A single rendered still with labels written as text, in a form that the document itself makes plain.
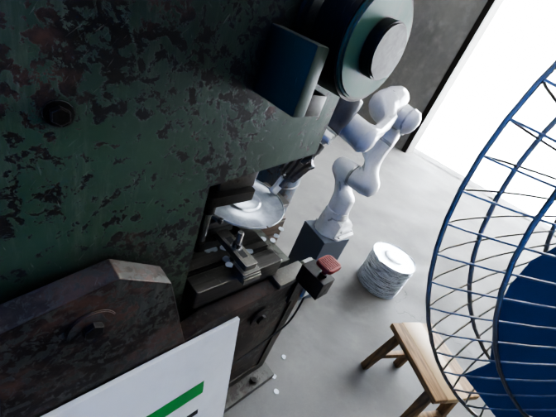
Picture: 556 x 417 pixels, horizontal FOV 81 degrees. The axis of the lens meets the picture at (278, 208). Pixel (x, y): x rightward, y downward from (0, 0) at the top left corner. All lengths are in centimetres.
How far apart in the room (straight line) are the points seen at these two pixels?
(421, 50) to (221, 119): 518
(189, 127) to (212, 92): 7
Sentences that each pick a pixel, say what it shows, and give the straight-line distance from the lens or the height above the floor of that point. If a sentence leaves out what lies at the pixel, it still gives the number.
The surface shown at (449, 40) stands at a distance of 554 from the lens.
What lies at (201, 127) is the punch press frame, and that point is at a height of 113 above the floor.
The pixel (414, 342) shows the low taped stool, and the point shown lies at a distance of 165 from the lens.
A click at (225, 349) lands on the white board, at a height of 49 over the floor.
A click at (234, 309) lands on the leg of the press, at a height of 62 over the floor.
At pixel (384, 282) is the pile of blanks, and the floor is 12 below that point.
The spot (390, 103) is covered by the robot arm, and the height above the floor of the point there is 116.
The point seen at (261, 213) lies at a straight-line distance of 103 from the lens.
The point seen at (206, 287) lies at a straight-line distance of 86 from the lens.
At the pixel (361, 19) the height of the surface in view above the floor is 136.
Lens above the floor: 135
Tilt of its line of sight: 31 degrees down
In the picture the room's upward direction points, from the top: 22 degrees clockwise
